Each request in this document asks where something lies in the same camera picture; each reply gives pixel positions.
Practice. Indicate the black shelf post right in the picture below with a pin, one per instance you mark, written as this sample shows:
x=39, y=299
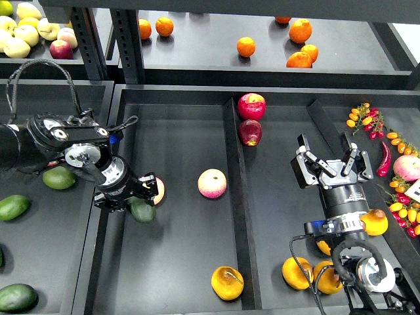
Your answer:
x=127, y=32

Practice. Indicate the orange at shelf back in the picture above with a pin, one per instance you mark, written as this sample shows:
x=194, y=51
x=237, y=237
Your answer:
x=283, y=20

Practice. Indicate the lower cherry tomato bunch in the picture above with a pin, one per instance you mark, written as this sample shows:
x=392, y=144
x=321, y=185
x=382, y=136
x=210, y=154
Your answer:
x=404, y=209

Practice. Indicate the orange centre of shelf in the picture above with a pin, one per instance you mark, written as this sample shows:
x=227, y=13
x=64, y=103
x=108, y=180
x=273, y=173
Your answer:
x=246, y=47

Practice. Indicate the yellow pear bottom left of group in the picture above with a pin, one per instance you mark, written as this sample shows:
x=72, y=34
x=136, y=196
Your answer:
x=294, y=276

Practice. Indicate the pink apple centre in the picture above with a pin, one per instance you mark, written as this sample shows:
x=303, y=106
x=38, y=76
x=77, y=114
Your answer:
x=212, y=183

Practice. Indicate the white label card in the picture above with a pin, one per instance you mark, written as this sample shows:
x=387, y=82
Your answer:
x=413, y=191

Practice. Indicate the red apple on shelf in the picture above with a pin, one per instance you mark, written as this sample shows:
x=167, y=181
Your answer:
x=60, y=49

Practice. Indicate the cherry tomato bunch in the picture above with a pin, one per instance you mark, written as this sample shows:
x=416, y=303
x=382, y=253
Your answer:
x=367, y=118
x=404, y=209

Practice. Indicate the yellow pear bottom right of group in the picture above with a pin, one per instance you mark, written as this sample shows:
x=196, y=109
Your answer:
x=329, y=282

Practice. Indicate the dark red apple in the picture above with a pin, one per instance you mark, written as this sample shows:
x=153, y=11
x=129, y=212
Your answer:
x=250, y=132

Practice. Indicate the pink apple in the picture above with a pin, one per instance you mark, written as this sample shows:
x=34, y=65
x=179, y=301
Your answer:
x=212, y=183
x=161, y=191

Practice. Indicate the pink peach right edge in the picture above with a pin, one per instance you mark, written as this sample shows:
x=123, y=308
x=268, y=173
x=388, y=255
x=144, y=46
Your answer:
x=407, y=167

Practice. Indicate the upper cherry tomato bunch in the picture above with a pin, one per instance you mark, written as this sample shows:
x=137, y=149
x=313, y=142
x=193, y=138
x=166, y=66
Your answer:
x=367, y=118

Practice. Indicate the red chili pepper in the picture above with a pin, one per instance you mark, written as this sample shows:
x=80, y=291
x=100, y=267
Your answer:
x=384, y=166

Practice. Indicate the black shelf post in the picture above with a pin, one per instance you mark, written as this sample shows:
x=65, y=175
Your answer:
x=84, y=26
x=127, y=32

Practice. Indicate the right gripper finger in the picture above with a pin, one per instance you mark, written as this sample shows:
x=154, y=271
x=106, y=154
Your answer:
x=356, y=162
x=308, y=168

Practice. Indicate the pink apple left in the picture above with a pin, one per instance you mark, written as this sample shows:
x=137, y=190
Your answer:
x=161, y=191

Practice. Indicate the orange cherry tomato sprig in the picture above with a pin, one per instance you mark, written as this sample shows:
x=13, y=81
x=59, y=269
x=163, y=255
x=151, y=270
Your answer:
x=403, y=146

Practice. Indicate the yellow pear behind group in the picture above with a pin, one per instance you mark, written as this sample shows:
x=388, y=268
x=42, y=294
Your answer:
x=324, y=247

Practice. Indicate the dark green avocado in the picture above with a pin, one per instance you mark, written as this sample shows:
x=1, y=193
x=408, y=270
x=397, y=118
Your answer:
x=141, y=211

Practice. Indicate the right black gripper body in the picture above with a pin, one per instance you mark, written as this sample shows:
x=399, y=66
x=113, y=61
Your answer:
x=340, y=179

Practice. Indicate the bright red apple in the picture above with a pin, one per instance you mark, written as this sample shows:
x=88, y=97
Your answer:
x=252, y=106

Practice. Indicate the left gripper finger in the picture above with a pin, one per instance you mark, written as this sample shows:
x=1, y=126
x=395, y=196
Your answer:
x=148, y=188
x=103, y=202

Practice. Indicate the green avocado upper left tray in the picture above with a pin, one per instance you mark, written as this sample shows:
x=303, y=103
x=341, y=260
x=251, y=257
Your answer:
x=59, y=178

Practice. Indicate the large orange on shelf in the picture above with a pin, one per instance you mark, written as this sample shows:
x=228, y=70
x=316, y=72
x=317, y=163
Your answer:
x=300, y=31

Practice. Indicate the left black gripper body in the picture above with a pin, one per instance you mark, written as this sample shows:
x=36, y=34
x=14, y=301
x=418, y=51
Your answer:
x=122, y=190

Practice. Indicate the light green avocado left edge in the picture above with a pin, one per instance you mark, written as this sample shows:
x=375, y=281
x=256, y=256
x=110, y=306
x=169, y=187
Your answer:
x=13, y=206

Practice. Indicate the green avocado bottom left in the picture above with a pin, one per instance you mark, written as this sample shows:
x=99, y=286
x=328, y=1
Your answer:
x=17, y=297

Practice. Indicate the orange front on shelf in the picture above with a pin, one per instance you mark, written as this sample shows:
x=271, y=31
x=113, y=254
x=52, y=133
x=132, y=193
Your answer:
x=299, y=60

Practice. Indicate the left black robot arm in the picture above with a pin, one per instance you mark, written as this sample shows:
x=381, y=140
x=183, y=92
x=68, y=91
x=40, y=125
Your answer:
x=79, y=140

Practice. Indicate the orange right on shelf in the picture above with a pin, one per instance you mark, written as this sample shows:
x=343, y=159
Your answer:
x=312, y=51

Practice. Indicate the black middle divided tray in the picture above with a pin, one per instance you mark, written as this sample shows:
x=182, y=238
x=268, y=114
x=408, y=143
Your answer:
x=165, y=267

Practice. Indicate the orange far left shelf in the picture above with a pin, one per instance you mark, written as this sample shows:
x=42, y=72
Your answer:
x=145, y=28

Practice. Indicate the black shelf post left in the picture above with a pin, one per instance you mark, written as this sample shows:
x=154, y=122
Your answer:
x=84, y=26

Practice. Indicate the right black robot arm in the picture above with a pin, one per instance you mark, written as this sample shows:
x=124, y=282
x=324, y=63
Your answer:
x=371, y=284

